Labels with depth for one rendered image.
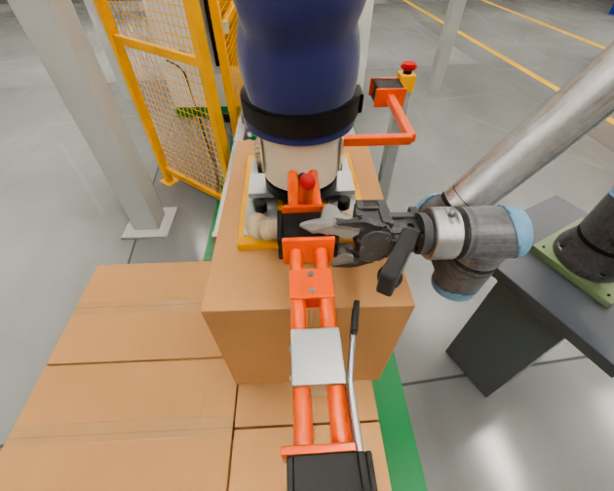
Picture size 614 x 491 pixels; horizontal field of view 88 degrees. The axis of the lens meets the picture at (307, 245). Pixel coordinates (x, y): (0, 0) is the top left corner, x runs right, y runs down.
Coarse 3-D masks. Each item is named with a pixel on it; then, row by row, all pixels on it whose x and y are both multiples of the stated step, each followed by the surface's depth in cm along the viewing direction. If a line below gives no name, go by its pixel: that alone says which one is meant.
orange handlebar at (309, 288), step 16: (400, 112) 80; (400, 128) 78; (352, 144) 73; (368, 144) 73; (384, 144) 73; (400, 144) 73; (288, 176) 62; (288, 192) 59; (320, 256) 48; (304, 272) 46; (320, 272) 46; (304, 288) 44; (320, 288) 44; (304, 304) 43; (320, 304) 43; (304, 320) 42; (304, 400) 35; (336, 400) 35; (304, 416) 34; (336, 416) 34; (304, 432) 33; (336, 432) 33
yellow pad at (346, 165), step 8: (344, 160) 86; (344, 168) 84; (352, 168) 85; (352, 176) 82; (328, 200) 75; (336, 200) 75; (344, 200) 71; (352, 200) 75; (344, 208) 72; (352, 208) 73; (344, 240) 67; (352, 240) 67
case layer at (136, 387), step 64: (128, 320) 107; (192, 320) 107; (64, 384) 93; (128, 384) 93; (192, 384) 93; (256, 384) 93; (64, 448) 82; (128, 448) 82; (192, 448) 82; (256, 448) 82
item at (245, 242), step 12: (252, 156) 88; (252, 168) 84; (252, 204) 74; (264, 204) 70; (276, 204) 74; (240, 216) 72; (276, 216) 71; (240, 228) 69; (240, 240) 67; (252, 240) 67; (264, 240) 67; (276, 240) 67
